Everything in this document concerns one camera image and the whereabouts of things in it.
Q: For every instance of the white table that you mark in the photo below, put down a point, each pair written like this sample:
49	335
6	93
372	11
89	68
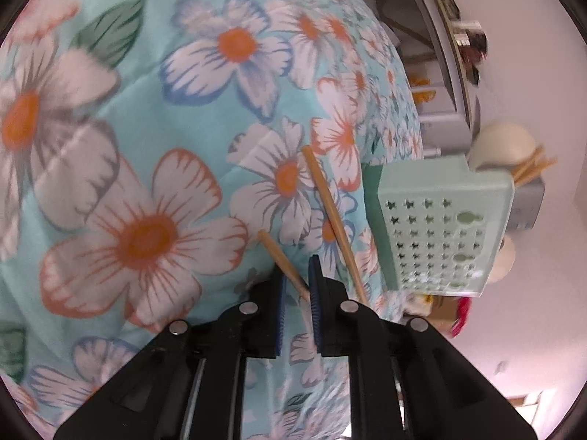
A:
440	46

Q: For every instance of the single wooden chopstick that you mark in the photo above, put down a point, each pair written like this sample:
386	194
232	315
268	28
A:
332	211
279	256

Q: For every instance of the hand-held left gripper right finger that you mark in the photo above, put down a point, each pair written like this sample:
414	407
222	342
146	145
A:
316	307

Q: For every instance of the green plastic utensil basket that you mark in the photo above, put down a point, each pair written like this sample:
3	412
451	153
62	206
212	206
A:
435	229

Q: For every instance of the yellow plastic bag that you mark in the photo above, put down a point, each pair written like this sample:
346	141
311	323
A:
422	87

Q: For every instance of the floral blue blanket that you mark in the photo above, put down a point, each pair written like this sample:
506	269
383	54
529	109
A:
160	146

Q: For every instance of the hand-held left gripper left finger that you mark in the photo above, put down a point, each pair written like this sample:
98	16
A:
279	316

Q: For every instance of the white plastic rice paddle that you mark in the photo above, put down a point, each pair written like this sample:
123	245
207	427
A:
504	261
502	144

